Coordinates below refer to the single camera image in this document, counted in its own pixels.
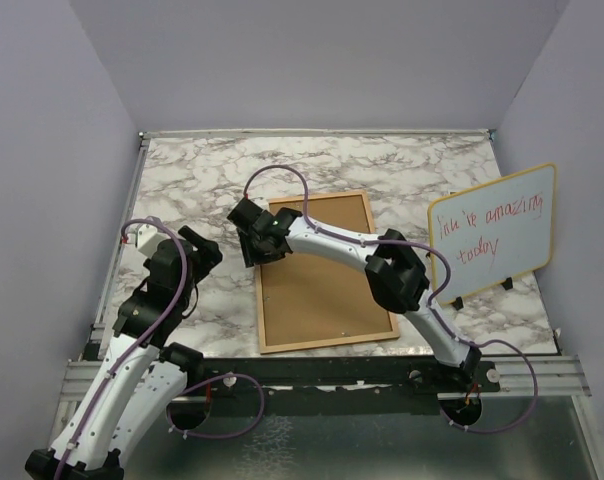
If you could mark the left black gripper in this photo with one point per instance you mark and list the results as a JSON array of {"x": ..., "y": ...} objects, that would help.
[{"x": 208, "y": 252}]

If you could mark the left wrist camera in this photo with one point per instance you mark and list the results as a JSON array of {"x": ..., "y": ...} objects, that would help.
[{"x": 147, "y": 239}]

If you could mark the wooden picture frame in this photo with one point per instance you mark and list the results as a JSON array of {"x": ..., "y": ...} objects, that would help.
[{"x": 327, "y": 345}]

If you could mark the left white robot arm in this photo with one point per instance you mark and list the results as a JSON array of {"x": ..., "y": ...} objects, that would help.
[{"x": 141, "y": 371}]

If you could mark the aluminium rail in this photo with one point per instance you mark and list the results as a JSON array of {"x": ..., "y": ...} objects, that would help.
[{"x": 528, "y": 429}]

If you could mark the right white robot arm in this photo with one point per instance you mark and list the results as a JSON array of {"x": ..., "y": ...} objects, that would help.
[{"x": 395, "y": 274}]

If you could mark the yellow rimmed whiteboard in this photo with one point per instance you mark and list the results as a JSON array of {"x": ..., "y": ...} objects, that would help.
[{"x": 492, "y": 232}]

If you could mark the black mounting base plate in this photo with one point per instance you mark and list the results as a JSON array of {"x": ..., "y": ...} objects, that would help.
[{"x": 320, "y": 386}]

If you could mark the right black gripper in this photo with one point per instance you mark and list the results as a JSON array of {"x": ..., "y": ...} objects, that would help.
[{"x": 249, "y": 257}]

